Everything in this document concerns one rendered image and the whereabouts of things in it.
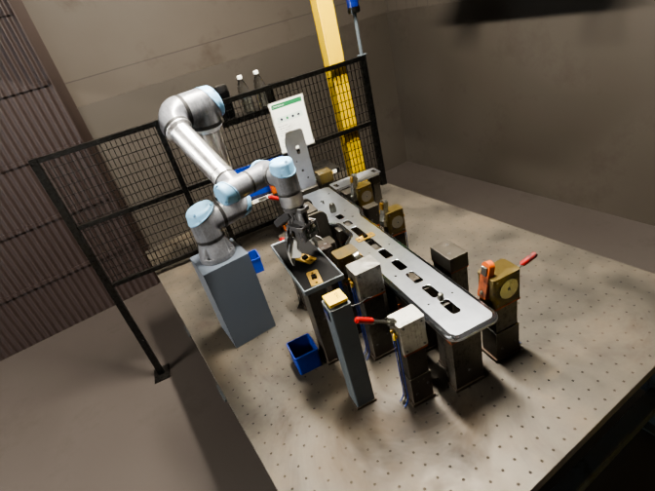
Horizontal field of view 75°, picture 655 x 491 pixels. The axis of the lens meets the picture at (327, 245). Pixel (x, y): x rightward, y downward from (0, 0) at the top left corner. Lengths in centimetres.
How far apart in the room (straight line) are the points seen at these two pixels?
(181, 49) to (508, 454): 355
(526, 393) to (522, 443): 18
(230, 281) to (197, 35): 262
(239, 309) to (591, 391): 130
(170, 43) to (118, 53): 40
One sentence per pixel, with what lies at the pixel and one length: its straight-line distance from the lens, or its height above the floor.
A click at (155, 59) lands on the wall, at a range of 393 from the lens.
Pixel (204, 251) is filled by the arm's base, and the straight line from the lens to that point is 179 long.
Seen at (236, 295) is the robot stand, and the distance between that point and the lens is 184.
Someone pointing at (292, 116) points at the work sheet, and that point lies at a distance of 266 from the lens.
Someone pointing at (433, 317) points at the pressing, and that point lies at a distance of 140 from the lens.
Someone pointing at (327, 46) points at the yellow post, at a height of 165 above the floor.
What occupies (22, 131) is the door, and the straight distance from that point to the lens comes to 383.
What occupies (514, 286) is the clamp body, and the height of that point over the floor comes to 100.
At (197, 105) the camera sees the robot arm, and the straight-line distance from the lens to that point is 161.
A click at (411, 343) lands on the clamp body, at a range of 135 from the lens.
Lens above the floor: 193
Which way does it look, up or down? 30 degrees down
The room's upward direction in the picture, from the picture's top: 15 degrees counter-clockwise
